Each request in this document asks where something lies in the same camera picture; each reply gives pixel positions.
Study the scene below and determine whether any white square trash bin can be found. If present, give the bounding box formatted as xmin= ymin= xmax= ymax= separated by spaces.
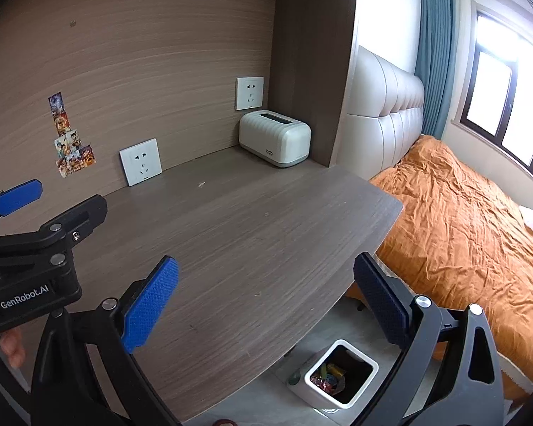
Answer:
xmin=288 ymin=339 xmax=379 ymax=410

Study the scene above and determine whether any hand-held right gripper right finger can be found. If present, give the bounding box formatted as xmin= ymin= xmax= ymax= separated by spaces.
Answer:
xmin=353 ymin=252 xmax=504 ymax=426

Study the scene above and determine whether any bed with orange cover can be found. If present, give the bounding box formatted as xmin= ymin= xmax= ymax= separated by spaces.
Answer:
xmin=344 ymin=135 xmax=533 ymax=402

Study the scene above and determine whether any blue curtain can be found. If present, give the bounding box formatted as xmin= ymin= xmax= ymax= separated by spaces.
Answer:
xmin=414 ymin=0 xmax=456 ymax=138

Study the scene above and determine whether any beige padded bed headboard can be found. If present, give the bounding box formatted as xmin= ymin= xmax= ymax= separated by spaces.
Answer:
xmin=338 ymin=47 xmax=426 ymax=182

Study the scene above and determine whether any small white wall socket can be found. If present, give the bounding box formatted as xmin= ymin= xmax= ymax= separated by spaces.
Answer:
xmin=235 ymin=77 xmax=265 ymax=111

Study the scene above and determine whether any dark framed window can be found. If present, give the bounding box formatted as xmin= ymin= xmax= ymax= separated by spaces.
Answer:
xmin=459 ymin=2 xmax=533 ymax=187

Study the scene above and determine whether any person's left hand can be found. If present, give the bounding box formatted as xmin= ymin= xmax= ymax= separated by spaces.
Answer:
xmin=0 ymin=327 xmax=26 ymax=369

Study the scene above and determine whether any cluster of colourful wall stickers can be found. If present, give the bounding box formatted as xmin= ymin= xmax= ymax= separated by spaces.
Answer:
xmin=48 ymin=92 xmax=96 ymax=178

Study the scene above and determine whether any white ribbed tissue box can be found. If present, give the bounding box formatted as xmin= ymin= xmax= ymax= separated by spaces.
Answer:
xmin=239 ymin=109 xmax=312 ymax=168

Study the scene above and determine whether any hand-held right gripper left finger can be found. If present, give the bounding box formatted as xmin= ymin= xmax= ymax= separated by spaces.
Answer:
xmin=30 ymin=255 xmax=183 ymax=426

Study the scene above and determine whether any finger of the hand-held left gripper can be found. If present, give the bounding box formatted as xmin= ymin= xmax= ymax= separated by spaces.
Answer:
xmin=39 ymin=194 xmax=108 ymax=251
xmin=0 ymin=180 xmax=43 ymax=237

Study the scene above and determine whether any large white wall socket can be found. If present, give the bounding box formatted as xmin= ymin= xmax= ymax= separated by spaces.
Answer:
xmin=119 ymin=138 xmax=163 ymax=187

